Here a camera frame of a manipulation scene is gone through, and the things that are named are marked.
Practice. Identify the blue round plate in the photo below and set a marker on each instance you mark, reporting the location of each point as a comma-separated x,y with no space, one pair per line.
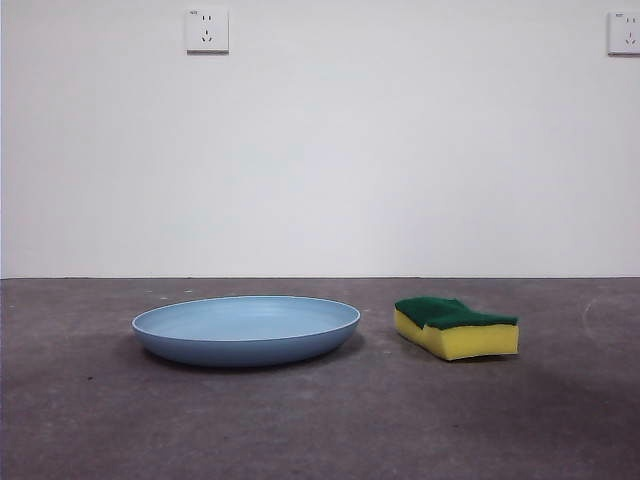
240,345

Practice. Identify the yellow sponge with green pad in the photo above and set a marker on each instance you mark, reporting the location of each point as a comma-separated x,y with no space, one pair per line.
465,342

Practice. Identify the white wall socket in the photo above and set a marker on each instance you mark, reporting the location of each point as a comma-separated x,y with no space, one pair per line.
626,34
207,31

